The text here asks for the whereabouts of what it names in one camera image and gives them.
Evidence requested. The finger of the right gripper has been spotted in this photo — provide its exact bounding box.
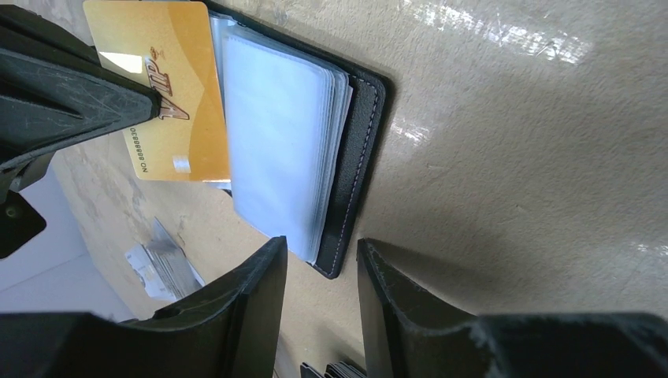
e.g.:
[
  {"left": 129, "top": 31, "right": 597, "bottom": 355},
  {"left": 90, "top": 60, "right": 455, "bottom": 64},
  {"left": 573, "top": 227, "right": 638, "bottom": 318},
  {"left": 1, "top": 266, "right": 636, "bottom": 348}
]
[
  {"left": 1, "top": 48, "right": 161, "bottom": 170},
  {"left": 1, "top": 4, "right": 99, "bottom": 65}
]

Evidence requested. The black card holder wallet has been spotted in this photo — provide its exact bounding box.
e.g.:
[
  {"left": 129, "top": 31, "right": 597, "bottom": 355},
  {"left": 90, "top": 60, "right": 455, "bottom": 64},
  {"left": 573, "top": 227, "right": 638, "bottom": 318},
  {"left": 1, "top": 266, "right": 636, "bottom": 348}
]
[{"left": 206, "top": 1, "right": 394, "bottom": 280}]

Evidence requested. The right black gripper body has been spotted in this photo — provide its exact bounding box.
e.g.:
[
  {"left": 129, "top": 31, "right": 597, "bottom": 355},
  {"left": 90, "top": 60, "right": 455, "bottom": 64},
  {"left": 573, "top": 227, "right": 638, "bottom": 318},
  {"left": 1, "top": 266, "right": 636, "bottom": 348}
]
[{"left": 1, "top": 153, "right": 53, "bottom": 259}]

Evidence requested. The silver card stack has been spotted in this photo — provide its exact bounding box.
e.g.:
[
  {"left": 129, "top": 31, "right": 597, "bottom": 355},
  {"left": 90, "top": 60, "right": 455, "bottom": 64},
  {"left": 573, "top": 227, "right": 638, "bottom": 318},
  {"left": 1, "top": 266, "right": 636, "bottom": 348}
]
[{"left": 124, "top": 219, "right": 206, "bottom": 303}]

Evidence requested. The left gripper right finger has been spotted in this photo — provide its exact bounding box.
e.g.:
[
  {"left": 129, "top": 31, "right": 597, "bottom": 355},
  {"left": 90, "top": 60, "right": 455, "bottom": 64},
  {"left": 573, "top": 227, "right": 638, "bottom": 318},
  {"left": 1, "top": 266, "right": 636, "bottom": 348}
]
[{"left": 357, "top": 239, "right": 667, "bottom": 377}]

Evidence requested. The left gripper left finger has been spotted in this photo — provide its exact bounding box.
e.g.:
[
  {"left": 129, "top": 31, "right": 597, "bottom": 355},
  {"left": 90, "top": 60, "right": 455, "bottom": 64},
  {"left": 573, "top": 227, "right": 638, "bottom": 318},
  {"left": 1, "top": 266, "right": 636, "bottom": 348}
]
[{"left": 1, "top": 236, "right": 288, "bottom": 377}]

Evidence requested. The black VIP card stack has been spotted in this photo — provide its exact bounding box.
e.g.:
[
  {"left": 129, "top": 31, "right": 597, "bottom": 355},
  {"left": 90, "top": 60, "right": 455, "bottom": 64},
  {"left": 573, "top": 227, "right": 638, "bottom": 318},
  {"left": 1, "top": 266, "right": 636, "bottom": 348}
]
[{"left": 299, "top": 361, "right": 367, "bottom": 378}]

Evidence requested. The single gold VIP card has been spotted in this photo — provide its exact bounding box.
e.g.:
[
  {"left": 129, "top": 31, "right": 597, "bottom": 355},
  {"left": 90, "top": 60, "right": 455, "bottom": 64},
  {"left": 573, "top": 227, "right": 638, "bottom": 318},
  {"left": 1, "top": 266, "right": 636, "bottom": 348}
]
[{"left": 83, "top": 1, "right": 230, "bottom": 182}]

